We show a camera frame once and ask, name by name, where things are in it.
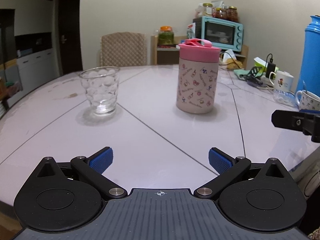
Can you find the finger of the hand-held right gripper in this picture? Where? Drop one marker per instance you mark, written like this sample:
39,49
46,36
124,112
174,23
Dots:
287,118

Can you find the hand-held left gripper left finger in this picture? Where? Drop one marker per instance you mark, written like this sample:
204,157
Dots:
101,161

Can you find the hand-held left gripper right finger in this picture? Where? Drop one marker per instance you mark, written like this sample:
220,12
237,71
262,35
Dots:
220,161

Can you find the clear dimpled glass cup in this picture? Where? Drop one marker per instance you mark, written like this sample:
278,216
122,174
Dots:
101,90

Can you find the printed beige bottle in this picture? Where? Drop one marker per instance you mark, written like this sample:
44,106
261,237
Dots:
196,87

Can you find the white patterned mug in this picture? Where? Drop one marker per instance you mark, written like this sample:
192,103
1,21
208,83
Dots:
310,101

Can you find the metal spoon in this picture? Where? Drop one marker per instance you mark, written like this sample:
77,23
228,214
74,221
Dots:
304,86

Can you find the white printed mug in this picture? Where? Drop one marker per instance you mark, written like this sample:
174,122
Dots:
283,81

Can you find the green plastic container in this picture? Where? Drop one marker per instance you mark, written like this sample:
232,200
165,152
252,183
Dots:
260,63

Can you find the green cloth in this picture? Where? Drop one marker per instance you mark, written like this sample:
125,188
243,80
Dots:
241,74

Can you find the blue thermos jug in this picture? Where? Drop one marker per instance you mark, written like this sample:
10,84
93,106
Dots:
310,55

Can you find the white plastic bag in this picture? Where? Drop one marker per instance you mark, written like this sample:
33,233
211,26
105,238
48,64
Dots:
227,55

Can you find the teal toaster oven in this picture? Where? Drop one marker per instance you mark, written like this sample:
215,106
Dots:
217,33

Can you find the beige quilted chair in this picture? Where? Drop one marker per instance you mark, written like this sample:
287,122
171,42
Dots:
123,50

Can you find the glass jar of red preserves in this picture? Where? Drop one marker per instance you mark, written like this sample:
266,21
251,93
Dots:
232,14
220,14

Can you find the wooden shelf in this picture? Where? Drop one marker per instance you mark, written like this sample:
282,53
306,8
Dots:
165,55

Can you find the dark wooden door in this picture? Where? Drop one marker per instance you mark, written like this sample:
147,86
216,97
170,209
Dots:
71,35

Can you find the red and white carton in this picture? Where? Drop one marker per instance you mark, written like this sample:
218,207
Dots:
190,31

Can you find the glass jar with yellow lid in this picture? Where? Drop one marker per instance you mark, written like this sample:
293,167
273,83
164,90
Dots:
207,10

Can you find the pickle jar with orange lid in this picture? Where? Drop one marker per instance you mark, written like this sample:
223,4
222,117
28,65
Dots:
166,36

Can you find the white cabinet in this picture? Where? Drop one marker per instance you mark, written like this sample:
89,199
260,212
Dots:
32,42

